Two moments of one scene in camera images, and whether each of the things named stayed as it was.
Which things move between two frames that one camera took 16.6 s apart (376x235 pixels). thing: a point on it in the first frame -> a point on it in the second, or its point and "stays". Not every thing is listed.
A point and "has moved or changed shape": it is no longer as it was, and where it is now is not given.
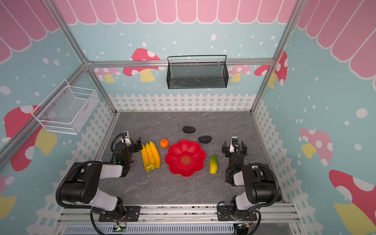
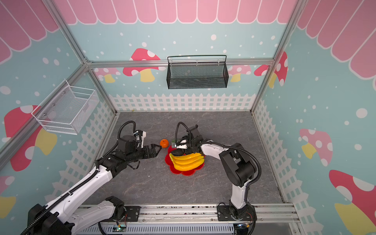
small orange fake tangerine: x=164 y=143 stays
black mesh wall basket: x=195 y=75 stays
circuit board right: x=245 y=226 stays
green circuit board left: x=120 y=228 stays
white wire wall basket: x=66 y=111 stays
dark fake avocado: x=188 y=129 has moved or changed shape
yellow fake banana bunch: x=151 y=156 -> x=185 y=161
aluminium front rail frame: x=275 y=213 stays
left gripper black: x=136 y=148 -> x=153 y=153
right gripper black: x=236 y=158 -> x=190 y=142
